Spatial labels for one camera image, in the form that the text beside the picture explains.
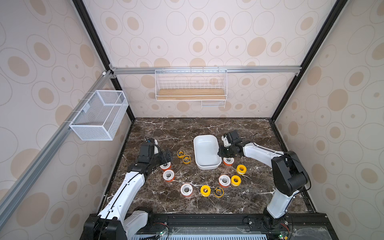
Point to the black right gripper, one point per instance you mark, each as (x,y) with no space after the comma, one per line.
(224,151)

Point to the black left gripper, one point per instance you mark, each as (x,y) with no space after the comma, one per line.
(163,158)

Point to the orange white tape roll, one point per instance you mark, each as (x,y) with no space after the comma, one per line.
(228,161)
(224,181)
(166,166)
(168,175)
(186,190)

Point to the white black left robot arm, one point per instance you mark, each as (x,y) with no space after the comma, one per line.
(126,192)

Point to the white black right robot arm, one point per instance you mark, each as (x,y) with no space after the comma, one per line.
(289,175)

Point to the white plastic storage box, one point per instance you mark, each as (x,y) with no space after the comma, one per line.
(206,148)

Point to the yellow tape roll navy label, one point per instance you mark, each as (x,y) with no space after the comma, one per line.
(180,154)
(218,192)
(186,159)

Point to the white wire mesh basket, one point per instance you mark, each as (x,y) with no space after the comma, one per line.
(101,116)

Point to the white wire shelf wooden board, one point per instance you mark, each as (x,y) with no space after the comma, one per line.
(210,89)

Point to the black corner frame post right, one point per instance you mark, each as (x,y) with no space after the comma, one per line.
(319,40)

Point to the black corner frame post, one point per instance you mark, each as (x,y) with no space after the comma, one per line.
(319,40)
(92,33)

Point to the aluminium rail back wall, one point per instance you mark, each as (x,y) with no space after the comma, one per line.
(192,70)

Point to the aluminium rail wall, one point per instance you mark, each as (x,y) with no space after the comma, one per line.
(192,70)
(23,185)

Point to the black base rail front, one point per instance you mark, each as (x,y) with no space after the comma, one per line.
(235,227)

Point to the aluminium rail left wall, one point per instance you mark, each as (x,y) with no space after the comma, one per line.
(23,185)

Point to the black corner frame post left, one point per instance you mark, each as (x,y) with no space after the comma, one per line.
(92,33)

